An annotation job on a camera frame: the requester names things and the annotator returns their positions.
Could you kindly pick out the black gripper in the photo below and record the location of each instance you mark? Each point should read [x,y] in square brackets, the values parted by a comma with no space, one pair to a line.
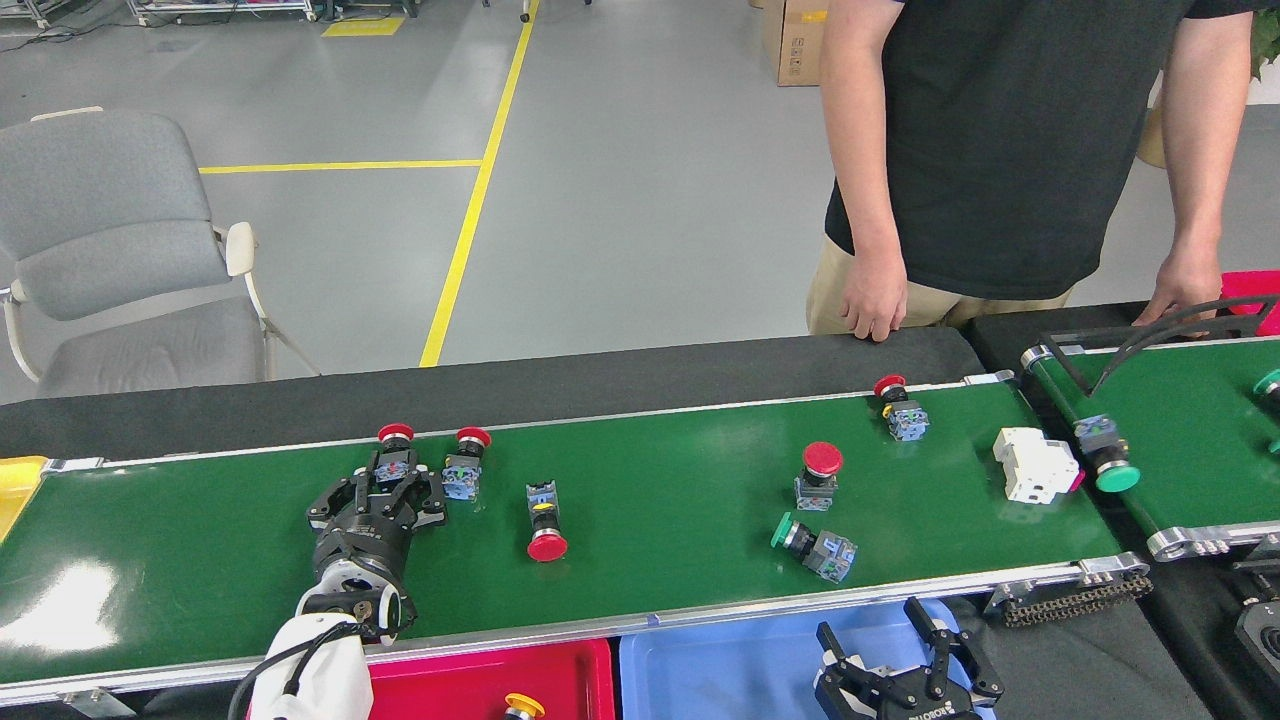
[915,710]
[365,535]

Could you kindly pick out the red push button switch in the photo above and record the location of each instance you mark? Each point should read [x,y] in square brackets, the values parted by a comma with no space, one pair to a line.
[462,480]
[396,432]
[908,422]

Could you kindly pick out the red mushroom button switch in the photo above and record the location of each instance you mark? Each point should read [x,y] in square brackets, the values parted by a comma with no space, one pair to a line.
[822,458]
[547,546]

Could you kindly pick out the white circuit breaker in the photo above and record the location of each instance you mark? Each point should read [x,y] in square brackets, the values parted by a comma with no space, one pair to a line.
[1035,465]

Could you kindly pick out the yellow push button switch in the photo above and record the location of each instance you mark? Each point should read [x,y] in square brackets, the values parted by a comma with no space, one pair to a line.
[524,703]

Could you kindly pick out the person's left forearm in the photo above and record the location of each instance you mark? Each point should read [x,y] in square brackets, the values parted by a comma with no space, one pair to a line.
[1200,180]

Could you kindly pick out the blue plastic tray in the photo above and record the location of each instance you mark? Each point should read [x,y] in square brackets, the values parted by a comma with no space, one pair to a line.
[720,670]

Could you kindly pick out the red plastic tray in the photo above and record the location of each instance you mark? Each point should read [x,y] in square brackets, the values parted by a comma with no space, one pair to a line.
[450,685]

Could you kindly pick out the long green conveyor belt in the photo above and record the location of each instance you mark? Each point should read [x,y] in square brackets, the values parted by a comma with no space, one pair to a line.
[650,500]

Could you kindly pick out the green conveyor with black guide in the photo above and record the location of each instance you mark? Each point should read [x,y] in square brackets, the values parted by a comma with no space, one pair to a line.
[1200,430]

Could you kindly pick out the person's right hand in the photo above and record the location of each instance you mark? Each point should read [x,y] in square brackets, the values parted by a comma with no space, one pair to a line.
[875,295]

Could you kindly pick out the person's left hand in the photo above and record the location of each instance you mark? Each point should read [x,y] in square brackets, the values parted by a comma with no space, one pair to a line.
[1190,290]

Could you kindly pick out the yellow plastic bin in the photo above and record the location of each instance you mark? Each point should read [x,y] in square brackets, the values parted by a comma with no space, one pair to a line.
[15,495]

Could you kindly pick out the grey padded chair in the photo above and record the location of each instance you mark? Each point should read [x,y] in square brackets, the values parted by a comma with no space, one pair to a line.
[100,190]

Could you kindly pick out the metal rack with wheels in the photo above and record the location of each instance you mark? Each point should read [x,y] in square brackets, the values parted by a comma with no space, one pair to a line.
[220,8]

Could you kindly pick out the red storage crate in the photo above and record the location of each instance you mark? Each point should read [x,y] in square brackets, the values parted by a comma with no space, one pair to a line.
[1255,283]

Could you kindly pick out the person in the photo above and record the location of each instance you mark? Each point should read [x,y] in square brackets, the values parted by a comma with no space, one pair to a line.
[1000,150]

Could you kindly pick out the potted plant in golden pot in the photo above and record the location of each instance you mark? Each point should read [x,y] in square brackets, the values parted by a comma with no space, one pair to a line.
[1150,140]

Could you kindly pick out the cardboard box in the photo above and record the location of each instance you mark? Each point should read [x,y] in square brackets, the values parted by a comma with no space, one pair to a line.
[795,45]

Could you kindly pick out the black curved guide rail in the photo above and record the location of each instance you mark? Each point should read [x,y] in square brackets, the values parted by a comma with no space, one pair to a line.
[1092,383]

